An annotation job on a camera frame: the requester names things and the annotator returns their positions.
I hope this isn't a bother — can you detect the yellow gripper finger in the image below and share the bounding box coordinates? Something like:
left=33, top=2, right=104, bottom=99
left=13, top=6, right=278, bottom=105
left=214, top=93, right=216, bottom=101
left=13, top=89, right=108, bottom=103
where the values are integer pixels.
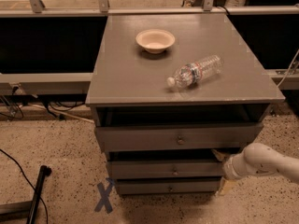
left=216, top=177, right=236, bottom=196
left=212, top=149, right=230, bottom=162

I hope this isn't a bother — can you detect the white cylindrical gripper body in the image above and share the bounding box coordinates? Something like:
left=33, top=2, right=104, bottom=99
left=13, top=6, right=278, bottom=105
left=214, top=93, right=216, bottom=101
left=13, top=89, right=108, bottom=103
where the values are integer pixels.
left=223, top=153, right=249, bottom=180

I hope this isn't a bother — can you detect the grey drawer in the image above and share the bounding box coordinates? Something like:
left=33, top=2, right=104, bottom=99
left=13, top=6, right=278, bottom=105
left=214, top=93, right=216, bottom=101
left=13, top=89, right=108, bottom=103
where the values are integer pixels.
left=95, top=123, right=263, bottom=152
left=115, top=177, right=221, bottom=195
left=107, top=159, right=224, bottom=179

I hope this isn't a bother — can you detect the grey top drawer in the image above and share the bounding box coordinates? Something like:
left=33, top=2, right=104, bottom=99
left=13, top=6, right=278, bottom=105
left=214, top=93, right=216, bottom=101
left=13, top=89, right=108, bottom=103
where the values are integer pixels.
left=95, top=123, right=263, bottom=152

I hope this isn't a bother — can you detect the grey bottom drawer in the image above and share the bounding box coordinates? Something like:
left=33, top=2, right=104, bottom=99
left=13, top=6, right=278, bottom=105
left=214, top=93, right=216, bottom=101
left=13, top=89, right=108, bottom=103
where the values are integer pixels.
left=115, top=177, right=221, bottom=195

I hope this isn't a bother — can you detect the grey wooden drawer cabinet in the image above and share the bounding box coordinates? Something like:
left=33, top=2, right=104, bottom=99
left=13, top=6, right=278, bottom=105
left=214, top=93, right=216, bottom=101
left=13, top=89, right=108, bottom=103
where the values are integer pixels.
left=86, top=14, right=284, bottom=185

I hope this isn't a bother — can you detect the clear plastic water bottle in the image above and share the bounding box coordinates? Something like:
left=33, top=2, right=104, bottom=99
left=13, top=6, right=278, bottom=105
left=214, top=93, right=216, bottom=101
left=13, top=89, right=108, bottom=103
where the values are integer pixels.
left=167, top=55, right=224, bottom=89

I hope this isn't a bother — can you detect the blue tape X mark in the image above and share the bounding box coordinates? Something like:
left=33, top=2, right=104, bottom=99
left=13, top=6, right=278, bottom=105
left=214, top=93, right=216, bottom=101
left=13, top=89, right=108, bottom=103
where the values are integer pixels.
left=94, top=178, right=114, bottom=214

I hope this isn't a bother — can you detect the beige paper bowl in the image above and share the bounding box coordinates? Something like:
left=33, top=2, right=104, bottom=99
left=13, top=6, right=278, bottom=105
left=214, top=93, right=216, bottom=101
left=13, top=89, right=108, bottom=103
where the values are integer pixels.
left=135, top=29, right=176, bottom=54

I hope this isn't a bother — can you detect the black metal stand leg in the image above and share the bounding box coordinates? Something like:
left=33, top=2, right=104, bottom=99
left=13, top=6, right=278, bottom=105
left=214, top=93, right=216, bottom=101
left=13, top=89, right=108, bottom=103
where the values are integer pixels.
left=0, top=165, right=51, bottom=224

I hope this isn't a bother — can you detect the white cable at right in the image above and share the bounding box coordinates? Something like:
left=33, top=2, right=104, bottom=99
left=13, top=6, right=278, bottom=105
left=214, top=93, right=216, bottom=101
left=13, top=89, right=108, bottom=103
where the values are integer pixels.
left=276, top=49, right=299, bottom=89

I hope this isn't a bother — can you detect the cable bundle under railing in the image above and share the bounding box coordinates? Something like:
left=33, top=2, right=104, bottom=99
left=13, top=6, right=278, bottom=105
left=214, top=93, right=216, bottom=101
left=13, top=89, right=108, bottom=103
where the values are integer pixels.
left=0, top=86, right=95, bottom=124

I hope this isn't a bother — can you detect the black floor cable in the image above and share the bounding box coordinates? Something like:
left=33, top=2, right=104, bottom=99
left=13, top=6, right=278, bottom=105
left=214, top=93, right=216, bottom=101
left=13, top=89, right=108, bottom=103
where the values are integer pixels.
left=0, top=148, right=50, bottom=224

